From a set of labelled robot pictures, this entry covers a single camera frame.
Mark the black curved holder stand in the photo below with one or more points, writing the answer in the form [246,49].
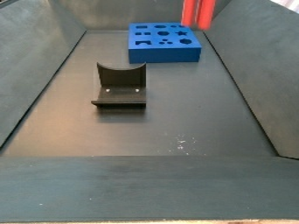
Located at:
[122,86]

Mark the red three prong object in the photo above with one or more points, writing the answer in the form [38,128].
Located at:
[197,12]

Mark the blue foam shape board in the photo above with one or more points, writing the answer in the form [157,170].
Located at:
[162,42]

